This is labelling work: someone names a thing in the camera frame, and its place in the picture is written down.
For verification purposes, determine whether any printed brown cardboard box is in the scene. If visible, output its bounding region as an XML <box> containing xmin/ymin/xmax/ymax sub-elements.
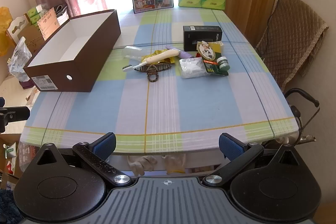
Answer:
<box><xmin>37</xmin><ymin>8</ymin><xmax>59</xmax><ymax>41</ymax></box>

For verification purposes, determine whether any cream toothbrush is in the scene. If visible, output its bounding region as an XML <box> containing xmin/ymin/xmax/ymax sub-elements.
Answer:
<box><xmin>122</xmin><ymin>49</ymin><xmax>181</xmax><ymax>72</ymax></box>

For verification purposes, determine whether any yellow snack packet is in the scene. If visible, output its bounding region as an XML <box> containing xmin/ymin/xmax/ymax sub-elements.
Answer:
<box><xmin>142</xmin><ymin>49</ymin><xmax>177</xmax><ymax>65</ymax></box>

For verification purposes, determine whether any clear plastic cup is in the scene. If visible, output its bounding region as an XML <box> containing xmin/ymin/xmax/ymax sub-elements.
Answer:
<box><xmin>122</xmin><ymin>46</ymin><xmax>153</xmax><ymax>60</ymax></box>

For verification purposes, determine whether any clear plastic pouch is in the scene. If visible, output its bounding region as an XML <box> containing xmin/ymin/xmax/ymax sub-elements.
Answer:
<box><xmin>179</xmin><ymin>57</ymin><xmax>206</xmax><ymax>79</ymax></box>

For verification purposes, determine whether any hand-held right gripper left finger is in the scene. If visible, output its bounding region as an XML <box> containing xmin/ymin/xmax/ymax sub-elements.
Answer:
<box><xmin>35</xmin><ymin>132</ymin><xmax>133</xmax><ymax>187</ymax></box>

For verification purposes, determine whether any grey folded bag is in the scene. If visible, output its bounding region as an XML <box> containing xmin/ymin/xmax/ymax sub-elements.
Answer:
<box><xmin>54</xmin><ymin>4</ymin><xmax>71</xmax><ymax>26</ymax></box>

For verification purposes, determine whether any checked cloth desktop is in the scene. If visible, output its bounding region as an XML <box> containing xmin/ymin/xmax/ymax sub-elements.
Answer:
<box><xmin>20</xmin><ymin>7</ymin><xmax>301</xmax><ymax>156</ymax></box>

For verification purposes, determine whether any black striped round item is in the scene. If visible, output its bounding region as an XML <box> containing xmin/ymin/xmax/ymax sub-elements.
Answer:
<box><xmin>134</xmin><ymin>63</ymin><xmax>172</xmax><ymax>82</ymax></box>

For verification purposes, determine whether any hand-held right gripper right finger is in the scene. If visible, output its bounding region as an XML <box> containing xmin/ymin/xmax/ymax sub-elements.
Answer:
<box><xmin>203</xmin><ymin>132</ymin><xmax>301</xmax><ymax>187</ymax></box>

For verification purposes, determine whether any chair with brown quilted cover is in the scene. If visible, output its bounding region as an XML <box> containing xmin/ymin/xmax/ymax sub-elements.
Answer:
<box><xmin>256</xmin><ymin>0</ymin><xmax>328</xmax><ymax>93</ymax></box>

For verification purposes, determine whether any purple tube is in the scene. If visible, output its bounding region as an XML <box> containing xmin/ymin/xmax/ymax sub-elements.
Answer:
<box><xmin>166</xmin><ymin>46</ymin><xmax>196</xmax><ymax>59</ymax></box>

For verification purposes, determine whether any beige cloth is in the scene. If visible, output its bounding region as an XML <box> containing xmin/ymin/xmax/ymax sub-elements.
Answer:
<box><xmin>127</xmin><ymin>154</ymin><xmax>187</xmax><ymax>176</ymax></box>

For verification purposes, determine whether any clear printed plastic bag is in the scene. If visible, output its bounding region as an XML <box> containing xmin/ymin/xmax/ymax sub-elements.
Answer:
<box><xmin>7</xmin><ymin>38</ymin><xmax>32</xmax><ymax>83</ymax></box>

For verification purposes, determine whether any cardboard carton with handle cutouts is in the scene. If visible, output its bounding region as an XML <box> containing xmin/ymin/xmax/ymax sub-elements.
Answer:
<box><xmin>5</xmin><ymin>14</ymin><xmax>30</xmax><ymax>46</ymax></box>

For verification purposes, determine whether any green card package with jars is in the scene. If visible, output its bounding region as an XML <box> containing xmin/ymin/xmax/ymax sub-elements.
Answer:
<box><xmin>196</xmin><ymin>41</ymin><xmax>229</xmax><ymax>75</ymax></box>

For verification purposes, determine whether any green tissue box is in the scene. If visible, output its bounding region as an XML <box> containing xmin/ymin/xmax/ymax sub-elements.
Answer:
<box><xmin>26</xmin><ymin>5</ymin><xmax>50</xmax><ymax>25</ymax></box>

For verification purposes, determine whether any yellow plastic bag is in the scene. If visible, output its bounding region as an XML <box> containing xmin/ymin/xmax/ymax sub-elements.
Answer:
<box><xmin>0</xmin><ymin>6</ymin><xmax>13</xmax><ymax>56</ymax></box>

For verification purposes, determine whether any black product box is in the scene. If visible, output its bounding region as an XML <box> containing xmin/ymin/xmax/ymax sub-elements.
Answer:
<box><xmin>183</xmin><ymin>25</ymin><xmax>223</xmax><ymax>52</ymax></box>

